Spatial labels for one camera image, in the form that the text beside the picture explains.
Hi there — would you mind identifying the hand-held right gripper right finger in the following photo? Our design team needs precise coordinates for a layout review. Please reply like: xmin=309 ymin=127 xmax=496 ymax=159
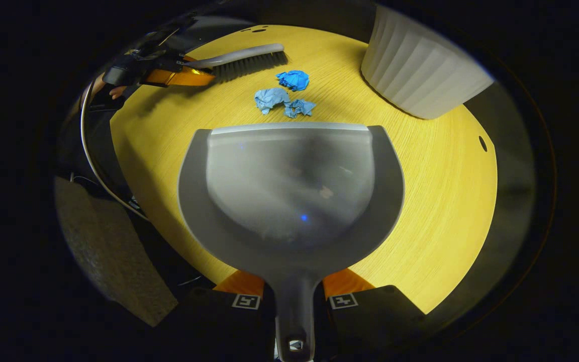
xmin=314 ymin=268 xmax=427 ymax=360

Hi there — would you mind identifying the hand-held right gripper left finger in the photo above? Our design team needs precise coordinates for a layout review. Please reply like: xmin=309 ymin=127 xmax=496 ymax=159
xmin=166 ymin=269 xmax=276 ymax=362

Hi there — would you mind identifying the small grey broom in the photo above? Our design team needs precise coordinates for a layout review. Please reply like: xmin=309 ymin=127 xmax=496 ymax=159
xmin=183 ymin=43 xmax=289 ymax=84

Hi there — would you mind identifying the blue paper scrap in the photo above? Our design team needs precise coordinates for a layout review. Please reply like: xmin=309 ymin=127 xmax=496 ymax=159
xmin=284 ymin=98 xmax=317 ymax=119
xmin=275 ymin=69 xmax=311 ymax=93
xmin=254 ymin=87 xmax=292 ymax=116

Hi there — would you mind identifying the grey plastic dustpan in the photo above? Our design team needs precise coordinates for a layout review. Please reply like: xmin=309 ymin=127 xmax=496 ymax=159
xmin=177 ymin=122 xmax=406 ymax=362

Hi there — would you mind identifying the white ribbed garbage bin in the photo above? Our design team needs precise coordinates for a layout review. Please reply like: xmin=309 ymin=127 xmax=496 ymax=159
xmin=360 ymin=4 xmax=496 ymax=121

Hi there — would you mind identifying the yellow wooden desktop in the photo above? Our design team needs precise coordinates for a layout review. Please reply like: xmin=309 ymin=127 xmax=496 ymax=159
xmin=110 ymin=24 xmax=499 ymax=315

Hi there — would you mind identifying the thin grey cable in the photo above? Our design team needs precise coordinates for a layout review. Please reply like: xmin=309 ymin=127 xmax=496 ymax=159
xmin=79 ymin=80 xmax=150 ymax=223

